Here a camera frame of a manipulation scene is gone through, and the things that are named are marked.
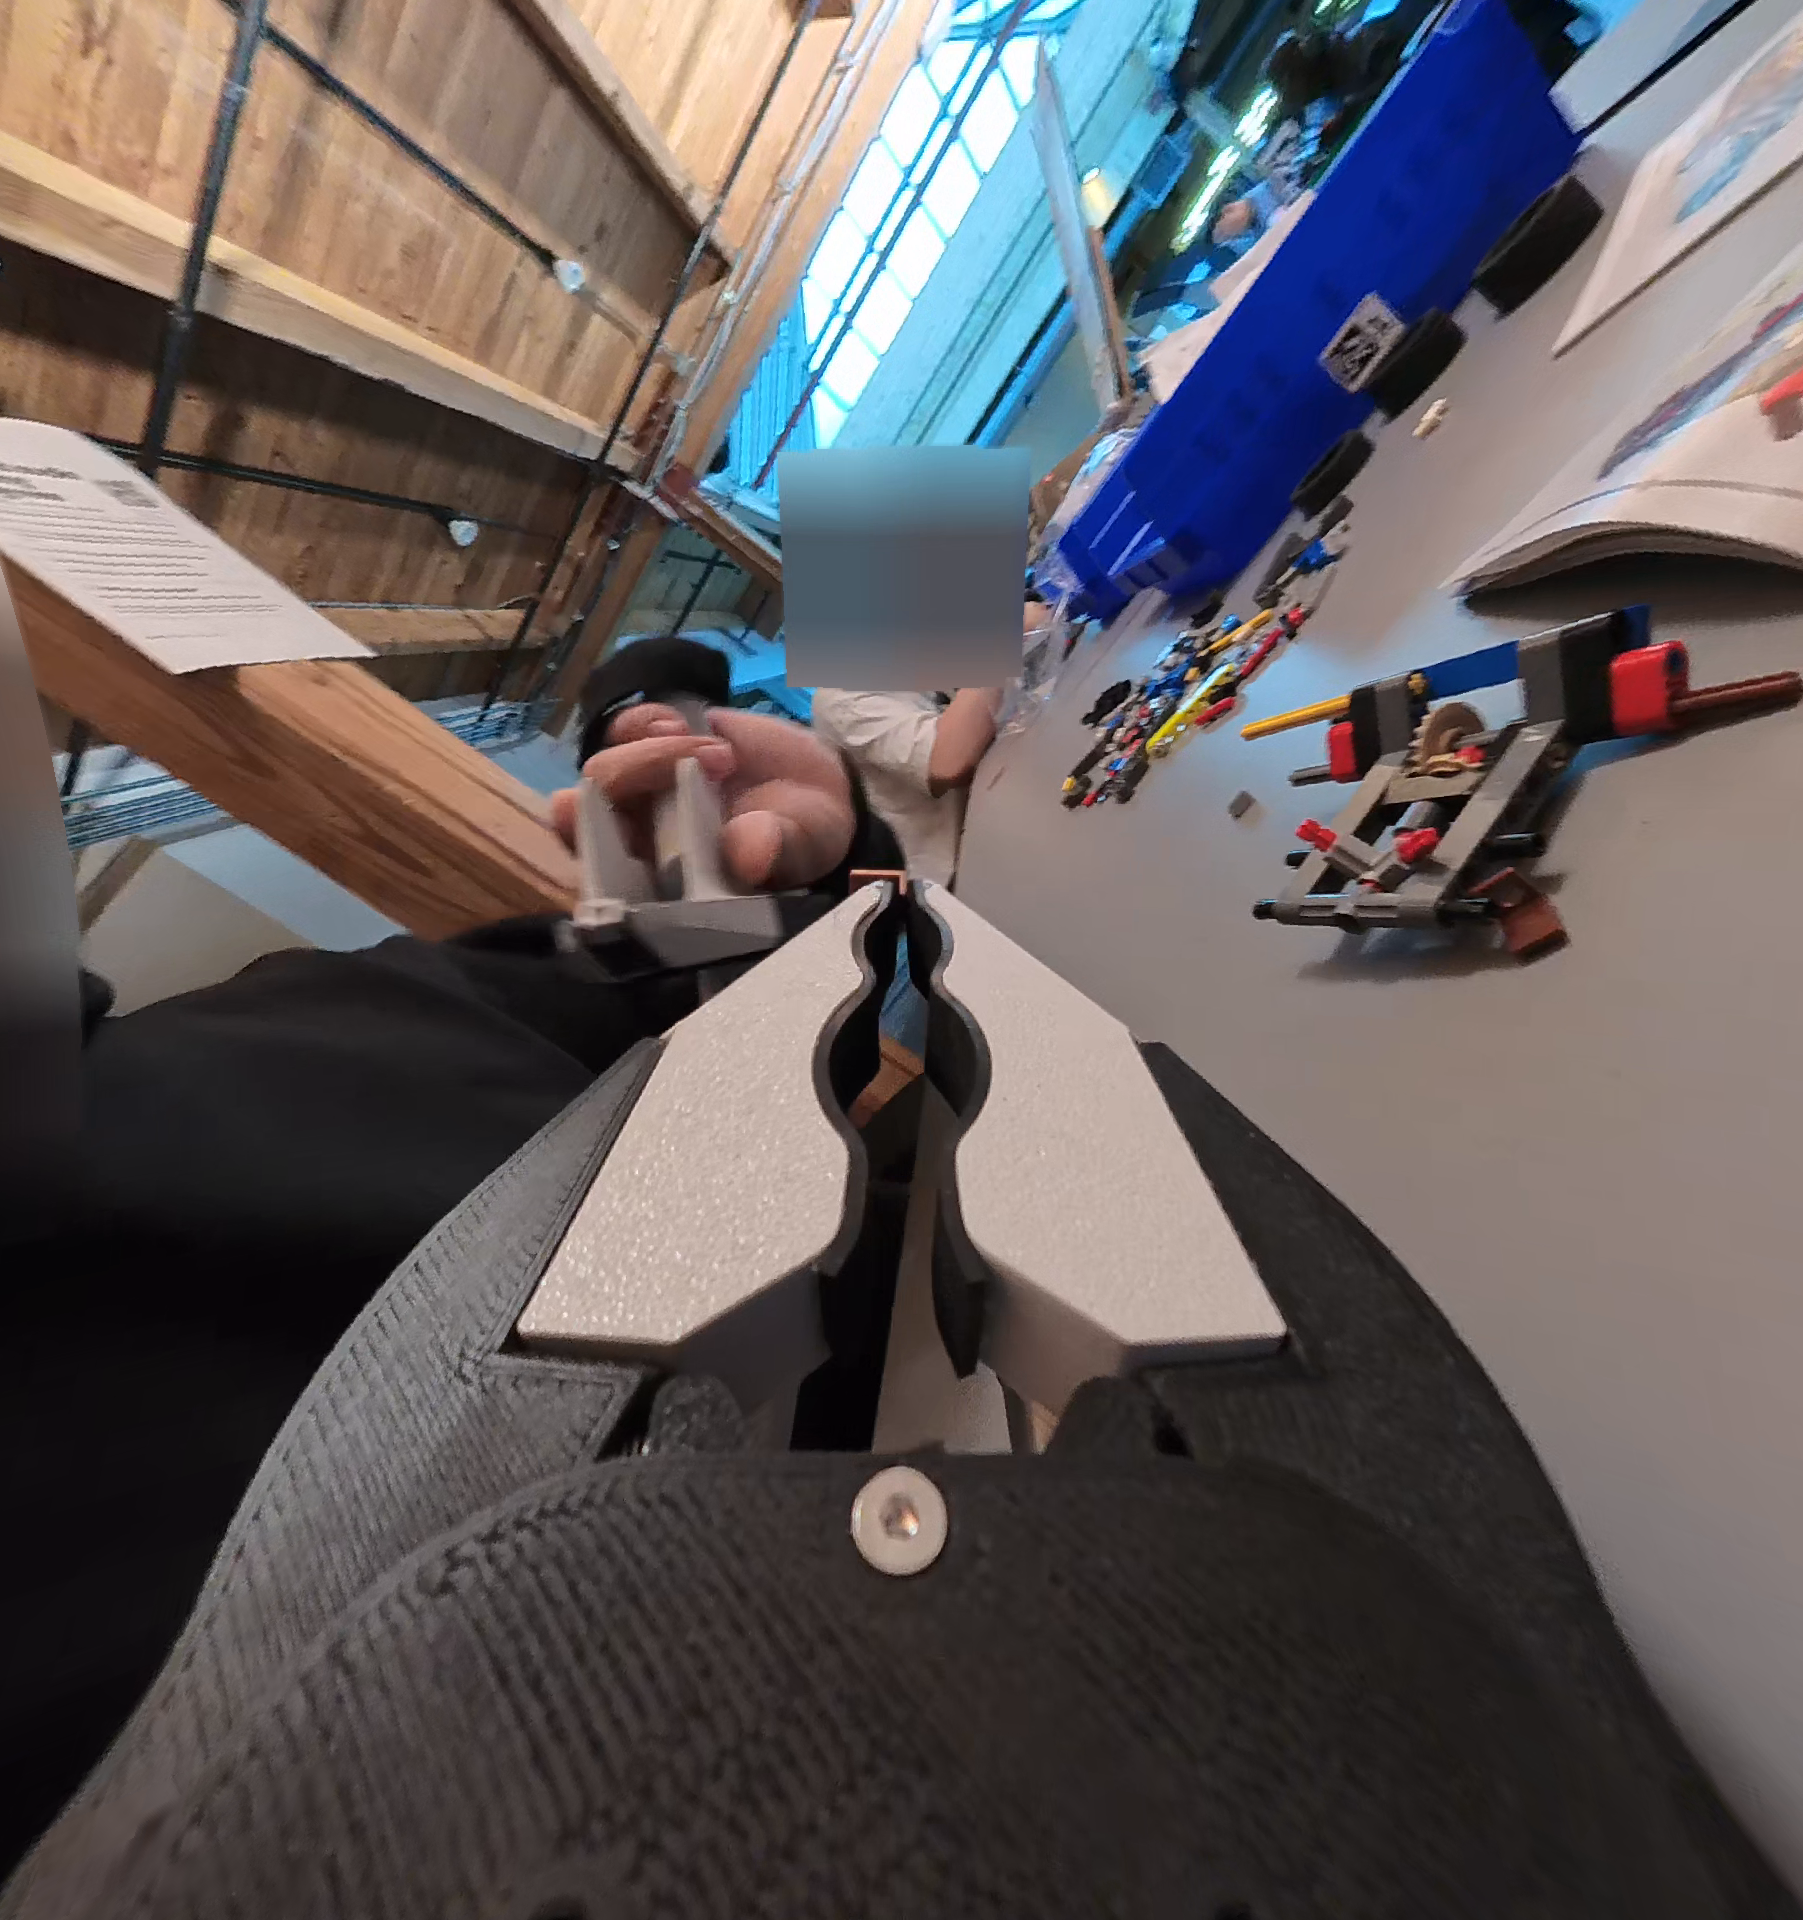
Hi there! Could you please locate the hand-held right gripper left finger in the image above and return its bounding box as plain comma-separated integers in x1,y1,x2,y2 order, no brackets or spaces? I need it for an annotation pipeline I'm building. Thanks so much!
515,881,904,1454

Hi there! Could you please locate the lego chassis assembly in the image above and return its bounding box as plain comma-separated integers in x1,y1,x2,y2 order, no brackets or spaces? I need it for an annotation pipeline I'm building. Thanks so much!
1239,605,1803,959

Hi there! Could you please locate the loose printed sheet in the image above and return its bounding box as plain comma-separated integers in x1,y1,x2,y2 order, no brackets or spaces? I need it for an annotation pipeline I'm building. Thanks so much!
1553,0,1803,359

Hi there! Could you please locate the pile of lego pieces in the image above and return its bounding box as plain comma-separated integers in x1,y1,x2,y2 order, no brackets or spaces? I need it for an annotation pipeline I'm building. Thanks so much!
1057,518,1360,812

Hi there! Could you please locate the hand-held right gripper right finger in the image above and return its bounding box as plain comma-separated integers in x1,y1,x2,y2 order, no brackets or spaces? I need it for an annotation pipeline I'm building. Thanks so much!
902,881,1291,1454

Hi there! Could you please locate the person's left hand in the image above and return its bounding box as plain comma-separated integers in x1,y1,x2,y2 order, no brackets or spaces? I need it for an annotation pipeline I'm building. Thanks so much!
549,705,865,897

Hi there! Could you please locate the clear plastic bag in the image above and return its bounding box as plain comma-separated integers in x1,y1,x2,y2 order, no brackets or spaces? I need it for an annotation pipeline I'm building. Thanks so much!
1014,577,1090,677

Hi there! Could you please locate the blue storage bin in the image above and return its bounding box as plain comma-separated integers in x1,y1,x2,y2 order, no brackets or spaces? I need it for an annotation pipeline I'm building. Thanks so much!
1057,14,1581,624

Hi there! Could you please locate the leaning display board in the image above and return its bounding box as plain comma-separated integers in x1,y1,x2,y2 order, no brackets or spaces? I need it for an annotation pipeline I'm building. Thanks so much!
1032,37,1134,408

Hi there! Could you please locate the open instruction booklet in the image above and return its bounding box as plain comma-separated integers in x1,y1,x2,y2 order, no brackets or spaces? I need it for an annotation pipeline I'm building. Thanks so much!
1445,224,1803,602

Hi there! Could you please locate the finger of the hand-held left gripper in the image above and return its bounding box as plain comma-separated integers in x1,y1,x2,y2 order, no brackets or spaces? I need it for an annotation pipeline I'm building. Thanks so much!
564,888,855,986

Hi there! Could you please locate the thick wooden board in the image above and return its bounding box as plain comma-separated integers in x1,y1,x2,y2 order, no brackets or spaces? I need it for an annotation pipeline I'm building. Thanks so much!
0,556,589,939

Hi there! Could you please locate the printed paper sheet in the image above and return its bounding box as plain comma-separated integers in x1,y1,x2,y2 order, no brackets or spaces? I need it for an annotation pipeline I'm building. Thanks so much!
0,415,379,677

